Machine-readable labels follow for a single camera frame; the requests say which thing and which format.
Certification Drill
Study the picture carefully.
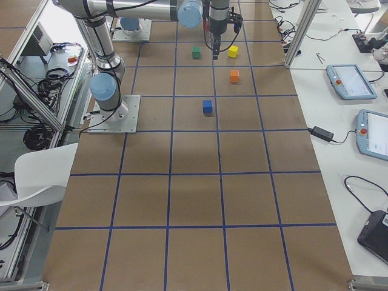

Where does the teach pendant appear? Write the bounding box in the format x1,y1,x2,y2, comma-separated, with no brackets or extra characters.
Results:
326,64,377,100
356,109,387,161

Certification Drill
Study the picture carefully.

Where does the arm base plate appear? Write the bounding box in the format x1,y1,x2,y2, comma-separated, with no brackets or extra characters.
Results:
112,18,152,42
87,95,141,134

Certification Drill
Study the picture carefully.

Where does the green wooden block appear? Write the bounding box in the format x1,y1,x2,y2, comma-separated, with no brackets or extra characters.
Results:
192,46,201,59

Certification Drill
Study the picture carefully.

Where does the hex key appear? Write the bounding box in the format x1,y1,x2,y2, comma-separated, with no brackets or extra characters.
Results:
316,52,325,64

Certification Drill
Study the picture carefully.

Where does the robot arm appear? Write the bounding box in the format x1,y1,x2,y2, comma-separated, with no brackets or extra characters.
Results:
54,1,152,129
112,1,241,60

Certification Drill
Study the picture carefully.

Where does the orange wooden block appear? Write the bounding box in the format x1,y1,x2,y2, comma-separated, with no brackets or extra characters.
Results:
229,70,240,84

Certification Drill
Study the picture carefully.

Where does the yellow wooden block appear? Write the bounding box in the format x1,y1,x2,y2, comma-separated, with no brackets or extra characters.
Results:
227,45,239,59

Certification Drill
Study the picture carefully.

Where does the aluminium frame post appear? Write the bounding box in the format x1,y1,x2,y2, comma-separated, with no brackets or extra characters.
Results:
284,0,321,69

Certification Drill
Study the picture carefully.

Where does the blue wooden block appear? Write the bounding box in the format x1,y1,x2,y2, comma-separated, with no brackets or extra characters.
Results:
202,99,213,114

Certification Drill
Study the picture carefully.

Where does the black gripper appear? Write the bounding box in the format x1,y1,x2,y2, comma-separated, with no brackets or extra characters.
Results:
209,18,227,60

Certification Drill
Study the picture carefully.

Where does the black power adapter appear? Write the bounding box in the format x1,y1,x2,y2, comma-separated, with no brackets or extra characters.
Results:
308,126,334,142

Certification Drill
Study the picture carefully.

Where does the teach pendant far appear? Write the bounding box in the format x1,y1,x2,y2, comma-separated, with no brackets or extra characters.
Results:
326,64,377,100

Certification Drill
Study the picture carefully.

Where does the black laptop device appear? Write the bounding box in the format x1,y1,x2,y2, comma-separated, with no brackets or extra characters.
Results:
357,210,387,264

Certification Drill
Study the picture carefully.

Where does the white chair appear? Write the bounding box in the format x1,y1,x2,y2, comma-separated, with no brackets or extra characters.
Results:
1,143,78,207

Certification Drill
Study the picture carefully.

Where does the teach pendant near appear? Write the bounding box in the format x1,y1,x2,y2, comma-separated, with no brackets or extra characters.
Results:
356,109,387,161

